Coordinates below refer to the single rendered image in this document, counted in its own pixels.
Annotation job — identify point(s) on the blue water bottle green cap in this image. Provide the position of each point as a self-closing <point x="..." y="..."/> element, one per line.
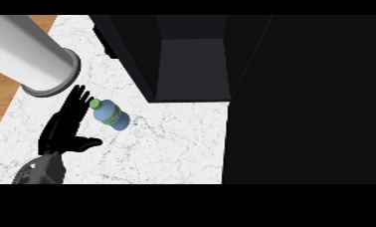
<point x="109" y="114"/>

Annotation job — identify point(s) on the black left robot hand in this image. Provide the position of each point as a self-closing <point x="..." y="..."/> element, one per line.
<point x="62" y="128"/>

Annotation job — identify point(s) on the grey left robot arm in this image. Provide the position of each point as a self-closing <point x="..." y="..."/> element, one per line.
<point x="43" y="170"/>

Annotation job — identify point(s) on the pale grey cylinder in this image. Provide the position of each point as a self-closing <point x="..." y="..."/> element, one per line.
<point x="34" y="59"/>

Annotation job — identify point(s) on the dark grey open cabinet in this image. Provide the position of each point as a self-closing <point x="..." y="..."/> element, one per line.
<point x="171" y="61"/>

